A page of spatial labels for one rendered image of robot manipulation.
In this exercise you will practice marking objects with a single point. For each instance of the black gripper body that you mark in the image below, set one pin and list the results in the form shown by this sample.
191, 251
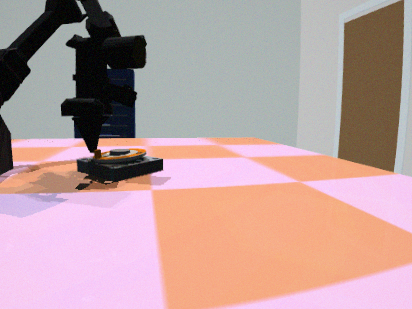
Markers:
86, 103

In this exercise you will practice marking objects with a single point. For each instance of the orange round plate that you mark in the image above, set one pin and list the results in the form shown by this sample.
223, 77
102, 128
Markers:
106, 158

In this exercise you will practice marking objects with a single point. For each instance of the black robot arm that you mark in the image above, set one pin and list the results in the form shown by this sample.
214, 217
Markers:
105, 46

